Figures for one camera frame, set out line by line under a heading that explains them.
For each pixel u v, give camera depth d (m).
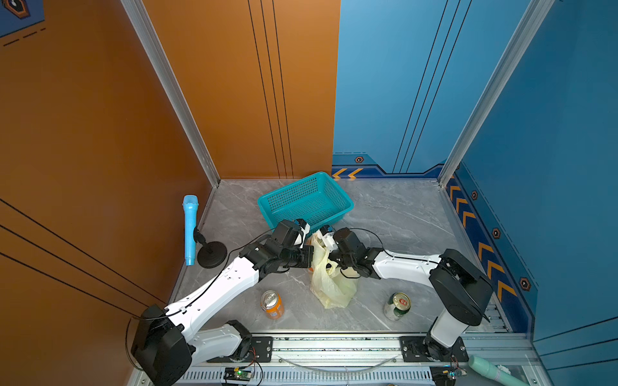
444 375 0.70
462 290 0.46
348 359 0.73
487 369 0.67
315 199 1.12
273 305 0.72
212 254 0.93
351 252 0.68
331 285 0.71
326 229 0.79
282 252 0.59
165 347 0.38
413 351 0.72
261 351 0.73
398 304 0.72
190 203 0.78
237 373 0.71
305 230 0.72
